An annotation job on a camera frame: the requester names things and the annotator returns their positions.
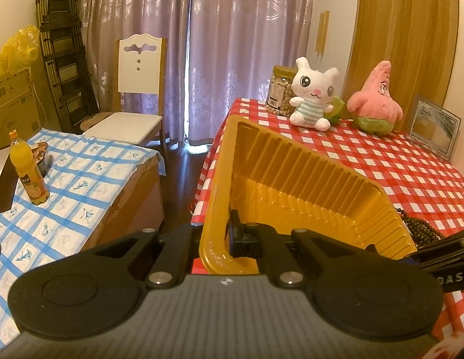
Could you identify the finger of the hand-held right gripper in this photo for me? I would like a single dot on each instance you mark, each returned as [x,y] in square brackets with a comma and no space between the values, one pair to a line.
[437,260]
[449,241]

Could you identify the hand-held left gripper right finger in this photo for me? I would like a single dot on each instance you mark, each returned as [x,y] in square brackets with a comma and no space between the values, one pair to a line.
[241,241]

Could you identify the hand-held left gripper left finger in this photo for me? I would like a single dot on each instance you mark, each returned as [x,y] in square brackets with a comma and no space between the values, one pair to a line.
[179,246]

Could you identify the yellow plastic tray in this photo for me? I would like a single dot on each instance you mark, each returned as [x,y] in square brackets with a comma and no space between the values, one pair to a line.
[292,164]

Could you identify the red checkered tablecloth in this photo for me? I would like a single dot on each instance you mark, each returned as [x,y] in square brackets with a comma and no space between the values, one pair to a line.
[404,164]

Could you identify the blue checked white tablecloth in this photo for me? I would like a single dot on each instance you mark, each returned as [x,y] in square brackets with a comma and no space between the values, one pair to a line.
[75,187]

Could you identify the clear jar of nuts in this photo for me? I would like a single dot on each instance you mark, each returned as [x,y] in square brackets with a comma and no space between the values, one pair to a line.
[278,93]

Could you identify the green plush toy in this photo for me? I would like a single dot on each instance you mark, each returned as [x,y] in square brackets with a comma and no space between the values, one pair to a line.
[336,110]

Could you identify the pink starfish plush toy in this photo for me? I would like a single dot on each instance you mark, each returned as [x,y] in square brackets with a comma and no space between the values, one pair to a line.
[374,97]

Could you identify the snack packet behind bottle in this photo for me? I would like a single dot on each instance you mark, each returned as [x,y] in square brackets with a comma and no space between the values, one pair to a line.
[43,151]

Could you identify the orange juice bottle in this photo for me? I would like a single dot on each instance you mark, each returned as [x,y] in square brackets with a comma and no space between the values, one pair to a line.
[30,172]

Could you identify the white bunny plush toy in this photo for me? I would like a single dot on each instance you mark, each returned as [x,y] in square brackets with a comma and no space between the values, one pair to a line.
[314,86]

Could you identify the dark brown open box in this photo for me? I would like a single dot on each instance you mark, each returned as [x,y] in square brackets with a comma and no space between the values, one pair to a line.
[7,190]

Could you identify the white wooden chair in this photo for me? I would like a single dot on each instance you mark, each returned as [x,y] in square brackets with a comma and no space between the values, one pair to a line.
[138,67]

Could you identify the purple patterned curtain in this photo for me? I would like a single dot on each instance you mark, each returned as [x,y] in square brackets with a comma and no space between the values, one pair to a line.
[235,45]

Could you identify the folded dark bamboo rack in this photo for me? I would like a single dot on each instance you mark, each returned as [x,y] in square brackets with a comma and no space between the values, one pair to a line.
[63,63]

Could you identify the brown cardboard box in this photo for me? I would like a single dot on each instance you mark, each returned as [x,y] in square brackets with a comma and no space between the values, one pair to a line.
[11,108]

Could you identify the wooden door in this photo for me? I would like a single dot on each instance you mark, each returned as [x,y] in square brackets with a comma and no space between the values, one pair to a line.
[404,26]

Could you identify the yellow plastic bag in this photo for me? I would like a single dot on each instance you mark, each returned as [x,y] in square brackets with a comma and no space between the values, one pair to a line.
[18,48]

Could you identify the silver photo frame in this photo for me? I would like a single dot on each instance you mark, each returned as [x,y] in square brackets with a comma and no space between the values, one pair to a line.
[430,127]

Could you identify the wooden wall ornament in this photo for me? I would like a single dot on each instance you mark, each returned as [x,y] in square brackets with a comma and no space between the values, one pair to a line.
[321,33]

